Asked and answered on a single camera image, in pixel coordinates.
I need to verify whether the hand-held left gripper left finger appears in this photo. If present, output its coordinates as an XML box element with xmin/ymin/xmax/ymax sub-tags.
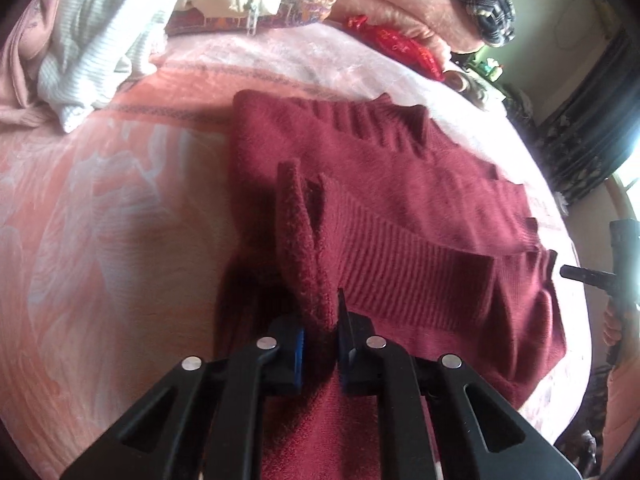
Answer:
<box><xmin>60</xmin><ymin>317</ymin><xmax>306</xmax><ymax>480</ymax></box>

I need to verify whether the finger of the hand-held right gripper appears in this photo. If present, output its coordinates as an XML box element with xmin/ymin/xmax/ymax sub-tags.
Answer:
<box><xmin>560</xmin><ymin>265</ymin><xmax>617</xmax><ymax>292</ymax></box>

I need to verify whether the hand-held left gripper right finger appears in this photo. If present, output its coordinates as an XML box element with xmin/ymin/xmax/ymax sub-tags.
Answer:
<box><xmin>337</xmin><ymin>287</ymin><xmax>583</xmax><ymax>480</ymax></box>

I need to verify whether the dark red knit sweater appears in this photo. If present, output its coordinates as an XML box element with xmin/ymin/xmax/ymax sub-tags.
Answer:
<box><xmin>220</xmin><ymin>89</ymin><xmax>568</xmax><ymax>480</ymax></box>

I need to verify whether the person's right hand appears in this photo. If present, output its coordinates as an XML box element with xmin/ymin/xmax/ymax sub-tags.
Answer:
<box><xmin>602</xmin><ymin>305</ymin><xmax>622</xmax><ymax>348</ymax></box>

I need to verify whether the dark patterned curtain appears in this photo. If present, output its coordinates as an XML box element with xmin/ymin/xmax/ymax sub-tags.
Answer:
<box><xmin>537</xmin><ymin>30</ymin><xmax>640</xmax><ymax>206</ymax></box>

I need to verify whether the beige cloth bag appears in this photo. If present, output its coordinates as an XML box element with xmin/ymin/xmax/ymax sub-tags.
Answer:
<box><xmin>445</xmin><ymin>71</ymin><xmax>493</xmax><ymax>108</ymax></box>

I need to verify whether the pink patterned blanket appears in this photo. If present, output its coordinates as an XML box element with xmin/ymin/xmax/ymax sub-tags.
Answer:
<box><xmin>0</xmin><ymin>25</ymin><xmax>596</xmax><ymax>480</ymax></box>

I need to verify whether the red embroidered pouch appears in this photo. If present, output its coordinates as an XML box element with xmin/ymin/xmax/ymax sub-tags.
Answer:
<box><xmin>348</xmin><ymin>15</ymin><xmax>446</xmax><ymax>81</ymax></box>

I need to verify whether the white ribbed garment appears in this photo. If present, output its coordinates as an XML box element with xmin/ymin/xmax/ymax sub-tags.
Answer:
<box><xmin>37</xmin><ymin>0</ymin><xmax>201</xmax><ymax>133</ymax></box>

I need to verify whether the pale pink garment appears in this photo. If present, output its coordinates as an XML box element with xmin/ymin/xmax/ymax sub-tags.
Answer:
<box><xmin>0</xmin><ymin>0</ymin><xmax>66</xmax><ymax>128</ymax></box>

